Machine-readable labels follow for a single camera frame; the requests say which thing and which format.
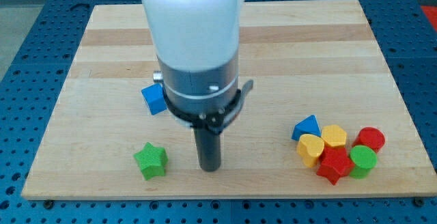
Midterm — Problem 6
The green cylinder block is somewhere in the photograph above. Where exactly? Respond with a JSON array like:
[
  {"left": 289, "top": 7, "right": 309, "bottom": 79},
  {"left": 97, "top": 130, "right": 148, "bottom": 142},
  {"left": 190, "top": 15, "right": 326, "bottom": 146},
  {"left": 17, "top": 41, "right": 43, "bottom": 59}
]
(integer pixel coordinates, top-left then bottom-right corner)
[{"left": 349, "top": 145, "right": 378, "bottom": 179}]

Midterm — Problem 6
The red star block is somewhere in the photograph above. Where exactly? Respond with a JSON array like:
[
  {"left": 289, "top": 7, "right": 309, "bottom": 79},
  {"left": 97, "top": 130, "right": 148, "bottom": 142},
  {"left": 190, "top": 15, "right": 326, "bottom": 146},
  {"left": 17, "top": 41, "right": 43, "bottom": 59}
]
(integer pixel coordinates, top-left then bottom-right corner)
[{"left": 316, "top": 147, "right": 355, "bottom": 185}]

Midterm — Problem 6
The red cylinder block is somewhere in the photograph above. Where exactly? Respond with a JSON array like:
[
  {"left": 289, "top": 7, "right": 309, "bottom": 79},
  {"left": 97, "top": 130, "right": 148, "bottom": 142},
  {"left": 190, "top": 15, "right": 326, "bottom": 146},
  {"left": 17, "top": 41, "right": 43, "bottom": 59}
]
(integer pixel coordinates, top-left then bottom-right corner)
[{"left": 352, "top": 127, "right": 386, "bottom": 153}]

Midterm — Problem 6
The blue cube block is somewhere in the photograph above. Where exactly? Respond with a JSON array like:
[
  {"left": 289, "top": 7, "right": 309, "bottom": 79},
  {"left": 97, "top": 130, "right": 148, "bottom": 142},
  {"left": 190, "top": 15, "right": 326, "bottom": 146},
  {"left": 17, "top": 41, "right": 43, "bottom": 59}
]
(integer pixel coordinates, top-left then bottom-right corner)
[{"left": 141, "top": 83, "right": 167, "bottom": 115}]

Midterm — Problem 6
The green star block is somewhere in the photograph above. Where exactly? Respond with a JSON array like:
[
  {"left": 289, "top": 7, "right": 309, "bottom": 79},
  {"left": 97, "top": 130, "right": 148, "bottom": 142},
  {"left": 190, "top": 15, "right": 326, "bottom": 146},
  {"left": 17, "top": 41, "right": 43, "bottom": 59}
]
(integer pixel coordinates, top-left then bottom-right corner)
[{"left": 133, "top": 142, "right": 168, "bottom": 180}]

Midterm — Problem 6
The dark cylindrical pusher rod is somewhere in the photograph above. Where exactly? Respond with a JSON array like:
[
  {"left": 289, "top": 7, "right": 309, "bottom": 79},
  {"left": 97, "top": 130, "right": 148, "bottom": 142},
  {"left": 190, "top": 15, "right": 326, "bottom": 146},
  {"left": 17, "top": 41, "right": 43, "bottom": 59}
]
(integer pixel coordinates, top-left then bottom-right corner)
[{"left": 194, "top": 128, "right": 221, "bottom": 172}]

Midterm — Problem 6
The wooden board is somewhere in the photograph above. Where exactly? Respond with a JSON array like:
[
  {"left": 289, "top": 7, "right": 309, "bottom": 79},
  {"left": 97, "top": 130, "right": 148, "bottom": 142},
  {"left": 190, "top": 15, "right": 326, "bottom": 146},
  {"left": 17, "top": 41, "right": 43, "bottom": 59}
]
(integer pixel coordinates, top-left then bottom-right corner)
[{"left": 21, "top": 0, "right": 436, "bottom": 200}]

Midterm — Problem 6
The blue triangle block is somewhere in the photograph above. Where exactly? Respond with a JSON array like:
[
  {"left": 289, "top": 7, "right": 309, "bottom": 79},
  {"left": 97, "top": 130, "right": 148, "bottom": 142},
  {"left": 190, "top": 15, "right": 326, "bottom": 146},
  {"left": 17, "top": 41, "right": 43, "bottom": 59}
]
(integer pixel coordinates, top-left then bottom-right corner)
[{"left": 291, "top": 115, "right": 321, "bottom": 141}]

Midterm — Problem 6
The blue perforated table frame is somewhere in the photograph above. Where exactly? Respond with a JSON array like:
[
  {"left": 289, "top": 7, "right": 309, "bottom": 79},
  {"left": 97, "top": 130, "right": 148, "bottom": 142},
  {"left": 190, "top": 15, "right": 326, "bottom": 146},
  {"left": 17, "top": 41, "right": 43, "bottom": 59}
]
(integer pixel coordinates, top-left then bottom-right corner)
[{"left": 1, "top": 0, "right": 436, "bottom": 223}]

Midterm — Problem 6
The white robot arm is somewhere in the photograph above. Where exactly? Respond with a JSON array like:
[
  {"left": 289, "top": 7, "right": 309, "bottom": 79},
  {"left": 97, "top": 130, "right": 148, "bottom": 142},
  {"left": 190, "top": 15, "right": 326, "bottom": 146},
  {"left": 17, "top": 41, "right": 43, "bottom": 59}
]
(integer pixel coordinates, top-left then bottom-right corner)
[{"left": 141, "top": 0, "right": 253, "bottom": 171}]

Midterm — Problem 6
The yellow hexagon block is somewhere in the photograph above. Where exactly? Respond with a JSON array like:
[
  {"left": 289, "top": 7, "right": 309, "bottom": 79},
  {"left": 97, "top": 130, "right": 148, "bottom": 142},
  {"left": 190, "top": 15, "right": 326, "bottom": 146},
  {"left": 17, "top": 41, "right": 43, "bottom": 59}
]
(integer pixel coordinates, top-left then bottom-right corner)
[{"left": 321, "top": 124, "right": 348, "bottom": 148}]

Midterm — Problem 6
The yellow heart block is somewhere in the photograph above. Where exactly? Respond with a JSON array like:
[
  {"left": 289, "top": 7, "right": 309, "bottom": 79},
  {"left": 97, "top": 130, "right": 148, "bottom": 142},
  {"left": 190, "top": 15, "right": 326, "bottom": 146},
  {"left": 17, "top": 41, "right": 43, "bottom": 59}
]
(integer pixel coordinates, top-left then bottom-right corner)
[{"left": 296, "top": 134, "right": 324, "bottom": 168}]

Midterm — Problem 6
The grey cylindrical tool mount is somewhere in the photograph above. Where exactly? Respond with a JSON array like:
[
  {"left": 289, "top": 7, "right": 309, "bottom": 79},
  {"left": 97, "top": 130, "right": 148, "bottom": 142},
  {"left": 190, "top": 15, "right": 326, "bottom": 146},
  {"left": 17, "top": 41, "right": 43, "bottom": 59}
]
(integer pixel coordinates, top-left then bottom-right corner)
[{"left": 154, "top": 53, "right": 254, "bottom": 135}]

